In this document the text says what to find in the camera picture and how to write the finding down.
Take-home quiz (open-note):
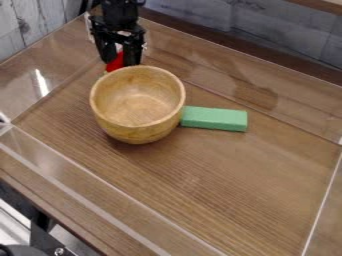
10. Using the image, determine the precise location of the clear acrylic tray wall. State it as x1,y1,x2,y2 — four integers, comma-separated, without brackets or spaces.
0,18,342,256

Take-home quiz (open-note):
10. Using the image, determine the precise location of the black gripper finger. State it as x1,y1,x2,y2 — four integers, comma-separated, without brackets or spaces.
123,38,144,66
93,33,117,64

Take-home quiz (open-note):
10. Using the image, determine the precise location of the black metal table frame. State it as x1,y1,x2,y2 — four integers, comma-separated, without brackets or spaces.
0,181,97,256

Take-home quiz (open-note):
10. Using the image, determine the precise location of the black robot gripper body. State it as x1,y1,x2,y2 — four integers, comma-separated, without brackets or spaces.
88,0,145,43

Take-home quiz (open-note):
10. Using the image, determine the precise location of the red toy fruit green stem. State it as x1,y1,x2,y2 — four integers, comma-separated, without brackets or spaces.
105,52,124,72

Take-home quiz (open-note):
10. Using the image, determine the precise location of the green rectangular block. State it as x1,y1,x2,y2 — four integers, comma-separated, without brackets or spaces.
180,106,248,132

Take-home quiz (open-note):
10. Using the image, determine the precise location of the light wooden bowl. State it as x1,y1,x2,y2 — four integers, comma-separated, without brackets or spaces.
89,65,186,144

